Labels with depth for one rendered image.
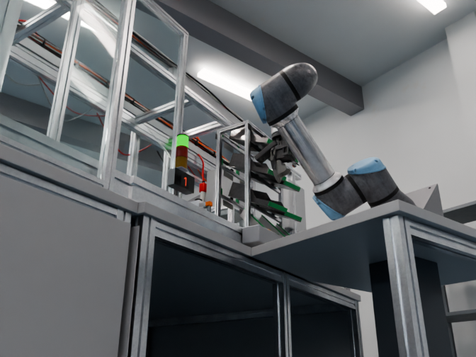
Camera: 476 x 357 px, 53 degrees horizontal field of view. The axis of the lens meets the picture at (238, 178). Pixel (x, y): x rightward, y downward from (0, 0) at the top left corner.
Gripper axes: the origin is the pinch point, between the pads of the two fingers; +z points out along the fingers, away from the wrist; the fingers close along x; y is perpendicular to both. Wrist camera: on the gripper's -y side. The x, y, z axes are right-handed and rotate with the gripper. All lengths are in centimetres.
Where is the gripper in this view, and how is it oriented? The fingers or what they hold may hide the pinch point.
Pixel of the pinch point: (277, 180)
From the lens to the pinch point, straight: 196.9
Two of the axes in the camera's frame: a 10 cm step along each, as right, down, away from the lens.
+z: -0.1, 9.2, -4.0
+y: 8.3, -2.2, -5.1
